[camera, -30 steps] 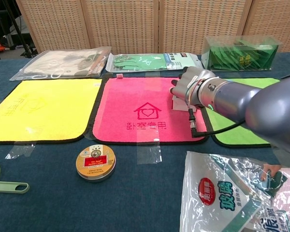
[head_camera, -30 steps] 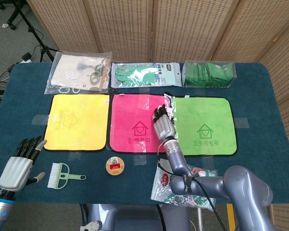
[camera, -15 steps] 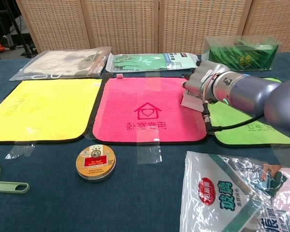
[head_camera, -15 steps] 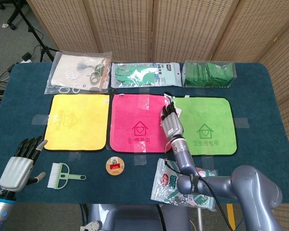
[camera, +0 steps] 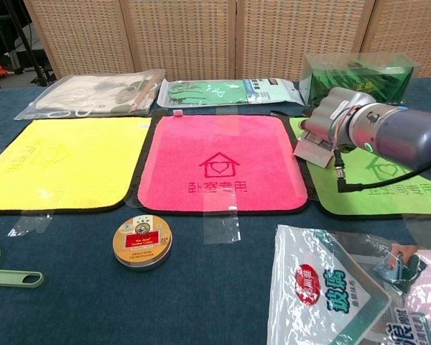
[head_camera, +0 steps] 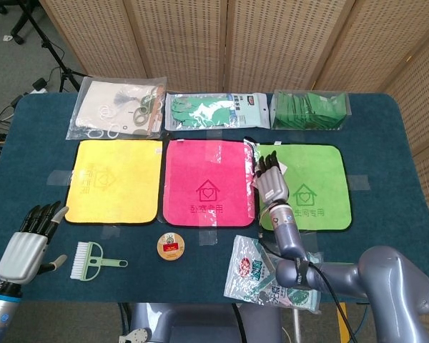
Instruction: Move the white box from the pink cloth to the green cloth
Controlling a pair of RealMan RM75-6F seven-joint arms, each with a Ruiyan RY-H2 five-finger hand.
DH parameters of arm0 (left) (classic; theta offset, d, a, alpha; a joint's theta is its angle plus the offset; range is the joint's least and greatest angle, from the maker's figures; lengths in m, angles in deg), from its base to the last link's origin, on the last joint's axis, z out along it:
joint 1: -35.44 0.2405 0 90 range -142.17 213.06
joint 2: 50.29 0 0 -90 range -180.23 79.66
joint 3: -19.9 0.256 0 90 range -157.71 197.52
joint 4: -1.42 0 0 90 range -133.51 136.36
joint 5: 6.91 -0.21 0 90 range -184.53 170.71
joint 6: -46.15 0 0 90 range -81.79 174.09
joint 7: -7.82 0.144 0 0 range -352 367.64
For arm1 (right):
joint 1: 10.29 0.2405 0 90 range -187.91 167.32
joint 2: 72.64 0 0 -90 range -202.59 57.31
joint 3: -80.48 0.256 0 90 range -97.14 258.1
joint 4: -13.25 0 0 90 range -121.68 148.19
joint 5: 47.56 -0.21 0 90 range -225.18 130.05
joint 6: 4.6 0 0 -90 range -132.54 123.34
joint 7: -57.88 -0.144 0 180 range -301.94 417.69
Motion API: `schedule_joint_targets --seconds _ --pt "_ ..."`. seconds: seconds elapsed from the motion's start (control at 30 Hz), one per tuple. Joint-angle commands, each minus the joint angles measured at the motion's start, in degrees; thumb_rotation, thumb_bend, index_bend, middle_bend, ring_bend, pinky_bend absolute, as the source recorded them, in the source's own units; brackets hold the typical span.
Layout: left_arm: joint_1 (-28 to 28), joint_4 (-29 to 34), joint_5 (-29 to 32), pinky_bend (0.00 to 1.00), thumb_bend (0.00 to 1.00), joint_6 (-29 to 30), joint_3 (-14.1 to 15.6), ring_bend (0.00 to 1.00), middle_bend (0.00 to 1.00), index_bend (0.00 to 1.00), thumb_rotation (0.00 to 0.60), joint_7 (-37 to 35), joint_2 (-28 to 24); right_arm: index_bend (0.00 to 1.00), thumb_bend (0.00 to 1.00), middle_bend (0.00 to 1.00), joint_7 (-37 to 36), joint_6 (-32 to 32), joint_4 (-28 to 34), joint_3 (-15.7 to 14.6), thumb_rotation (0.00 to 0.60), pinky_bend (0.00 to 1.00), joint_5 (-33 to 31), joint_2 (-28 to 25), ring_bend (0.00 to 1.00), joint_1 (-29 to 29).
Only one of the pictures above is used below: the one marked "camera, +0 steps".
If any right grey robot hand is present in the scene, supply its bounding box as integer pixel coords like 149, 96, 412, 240
300, 86, 377, 144

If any small white cardboard box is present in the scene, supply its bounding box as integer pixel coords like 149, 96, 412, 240
292, 129, 340, 170

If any clear box of green packets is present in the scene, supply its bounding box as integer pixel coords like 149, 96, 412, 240
299, 51, 422, 108

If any green towel mat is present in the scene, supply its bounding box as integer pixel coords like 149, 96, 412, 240
288, 116, 431, 221

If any pink towel mat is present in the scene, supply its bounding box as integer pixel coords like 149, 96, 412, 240
128, 114, 319, 215

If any glass cleaning cloth plastic package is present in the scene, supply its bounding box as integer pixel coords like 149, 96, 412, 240
266, 224, 431, 345

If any yellow towel mat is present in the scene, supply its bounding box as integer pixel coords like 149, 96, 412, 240
0, 116, 153, 216

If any light green hand brush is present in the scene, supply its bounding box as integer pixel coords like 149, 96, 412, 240
0, 239, 45, 290

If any green rubber gloves package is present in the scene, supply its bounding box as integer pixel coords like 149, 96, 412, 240
156, 77, 307, 109

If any clear tape strip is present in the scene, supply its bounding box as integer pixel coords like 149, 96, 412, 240
7, 211, 55, 238
203, 206, 243, 246

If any wooden perforated folding screen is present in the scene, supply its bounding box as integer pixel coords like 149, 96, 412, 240
22, 0, 431, 82

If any round gold candy tin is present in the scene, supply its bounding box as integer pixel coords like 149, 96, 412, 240
112, 215, 174, 272

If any beige bag in clear package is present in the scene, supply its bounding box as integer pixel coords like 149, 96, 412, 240
13, 68, 167, 121

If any black tripod stand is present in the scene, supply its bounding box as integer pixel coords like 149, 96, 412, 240
6, 0, 57, 86

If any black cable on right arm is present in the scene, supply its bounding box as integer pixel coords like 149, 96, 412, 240
331, 148, 431, 196

